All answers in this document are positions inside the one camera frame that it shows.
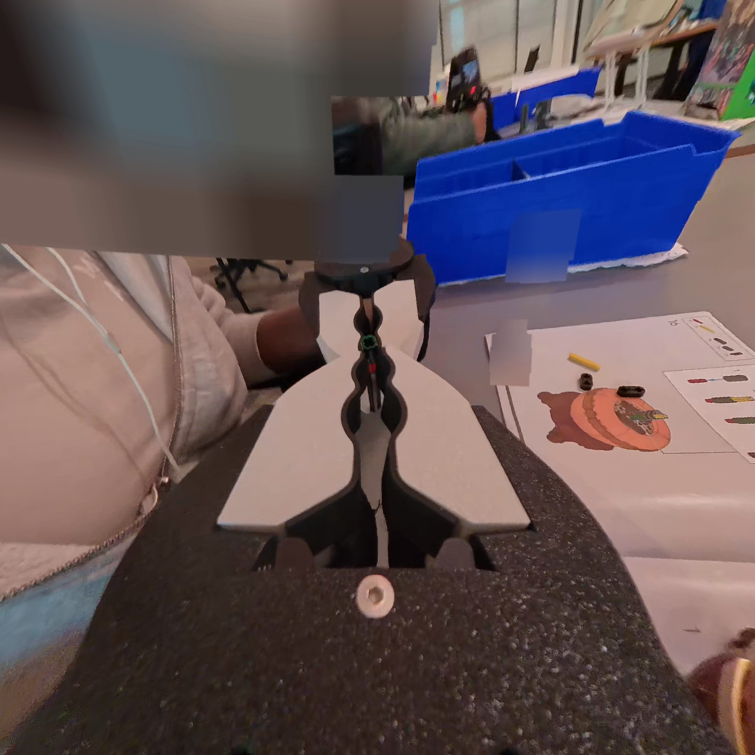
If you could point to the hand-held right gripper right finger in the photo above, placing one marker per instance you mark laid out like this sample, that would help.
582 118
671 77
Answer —
454 460

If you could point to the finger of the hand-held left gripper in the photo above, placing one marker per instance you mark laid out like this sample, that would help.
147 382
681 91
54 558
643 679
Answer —
337 321
401 318

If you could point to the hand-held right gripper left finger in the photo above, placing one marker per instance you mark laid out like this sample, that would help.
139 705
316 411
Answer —
295 454

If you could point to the red and black pin assembly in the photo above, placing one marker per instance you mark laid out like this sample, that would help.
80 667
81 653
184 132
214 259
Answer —
370 354

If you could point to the black oval link piece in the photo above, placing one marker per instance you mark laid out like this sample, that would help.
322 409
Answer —
630 391

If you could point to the another person's forearm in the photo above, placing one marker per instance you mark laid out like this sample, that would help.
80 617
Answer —
413 133

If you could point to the person's left forearm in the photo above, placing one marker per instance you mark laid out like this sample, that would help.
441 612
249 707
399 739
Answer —
218 330

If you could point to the person's left hand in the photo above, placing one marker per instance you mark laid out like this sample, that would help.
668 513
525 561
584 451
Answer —
286 345

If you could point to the person's right hand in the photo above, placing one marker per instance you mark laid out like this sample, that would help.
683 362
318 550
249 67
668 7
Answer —
716 690

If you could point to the black office chair base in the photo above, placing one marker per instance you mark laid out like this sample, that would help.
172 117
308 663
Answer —
248 277

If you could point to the yellow stick piece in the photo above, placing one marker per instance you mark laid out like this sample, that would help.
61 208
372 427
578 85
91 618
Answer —
584 361

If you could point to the printed instruction sheet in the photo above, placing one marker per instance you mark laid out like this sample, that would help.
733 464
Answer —
619 501

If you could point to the beige zip hoodie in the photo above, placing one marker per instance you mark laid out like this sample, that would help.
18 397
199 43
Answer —
71 383

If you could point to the large blue plastic bin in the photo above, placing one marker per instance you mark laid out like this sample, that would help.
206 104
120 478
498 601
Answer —
619 200

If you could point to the white paper under bin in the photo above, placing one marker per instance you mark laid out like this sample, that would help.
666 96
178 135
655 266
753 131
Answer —
649 256

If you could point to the light blue pants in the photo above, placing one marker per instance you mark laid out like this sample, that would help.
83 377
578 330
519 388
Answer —
35 619

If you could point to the wooden background table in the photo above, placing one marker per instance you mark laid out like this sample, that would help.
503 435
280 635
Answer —
649 38

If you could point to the green standing banner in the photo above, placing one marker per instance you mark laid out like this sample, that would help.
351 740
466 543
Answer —
728 65

